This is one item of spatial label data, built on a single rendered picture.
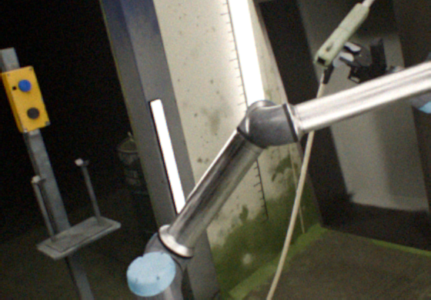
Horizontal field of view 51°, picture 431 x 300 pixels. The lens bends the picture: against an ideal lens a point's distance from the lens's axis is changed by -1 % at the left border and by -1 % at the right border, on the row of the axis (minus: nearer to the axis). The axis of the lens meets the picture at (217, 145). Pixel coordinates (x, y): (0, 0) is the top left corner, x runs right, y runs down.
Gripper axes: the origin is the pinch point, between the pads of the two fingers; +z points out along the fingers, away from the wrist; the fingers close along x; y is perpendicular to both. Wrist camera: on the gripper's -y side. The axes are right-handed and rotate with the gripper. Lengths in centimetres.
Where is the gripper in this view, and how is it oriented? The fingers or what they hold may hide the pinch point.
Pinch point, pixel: (333, 45)
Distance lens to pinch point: 154.6
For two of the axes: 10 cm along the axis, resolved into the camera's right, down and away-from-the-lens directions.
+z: -8.4, -4.9, 2.5
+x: 5.4, -6.9, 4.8
